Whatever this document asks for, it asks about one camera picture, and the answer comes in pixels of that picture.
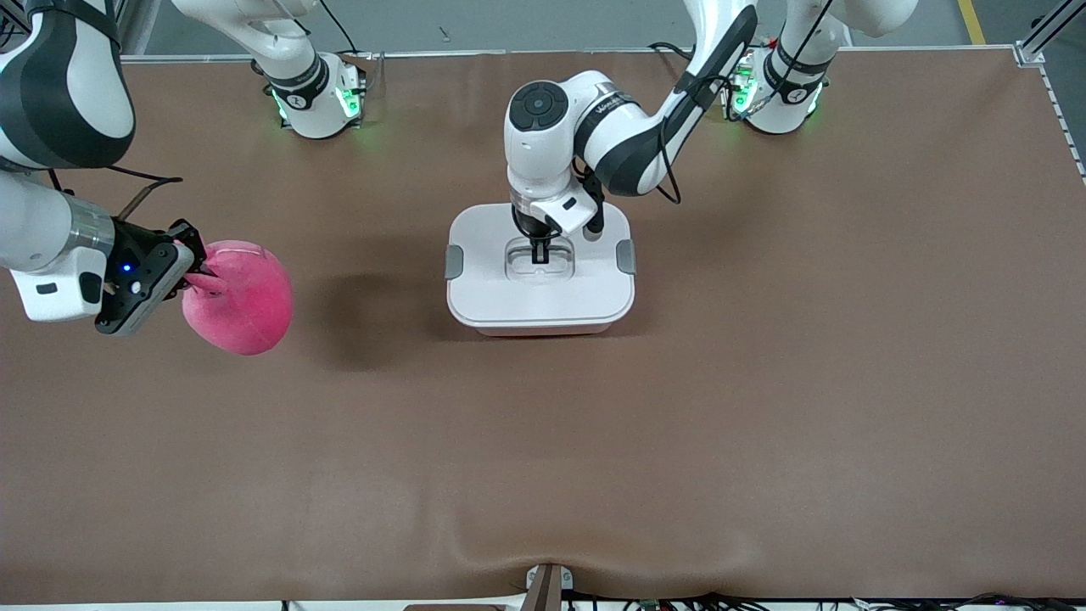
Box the pink plush toy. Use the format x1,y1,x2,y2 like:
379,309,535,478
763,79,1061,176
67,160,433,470
181,240,294,356

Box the white box lid grey clips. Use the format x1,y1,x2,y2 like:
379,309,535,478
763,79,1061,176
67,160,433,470
445,204,637,328

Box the pink translucent plastic box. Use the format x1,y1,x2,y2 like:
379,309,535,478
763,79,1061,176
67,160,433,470
462,316,616,339

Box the brown table mat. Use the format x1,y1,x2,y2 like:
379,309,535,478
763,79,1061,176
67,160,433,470
0,49,1086,605

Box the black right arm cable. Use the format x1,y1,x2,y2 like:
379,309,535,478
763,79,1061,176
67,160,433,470
51,165,183,221

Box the black right base cable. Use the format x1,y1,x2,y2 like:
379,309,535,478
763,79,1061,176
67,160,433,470
318,0,361,56

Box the white table edge rail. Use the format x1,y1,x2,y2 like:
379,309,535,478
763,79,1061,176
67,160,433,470
1039,64,1086,183

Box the aluminium frame post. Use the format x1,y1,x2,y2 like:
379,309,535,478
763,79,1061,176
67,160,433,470
1014,0,1086,67

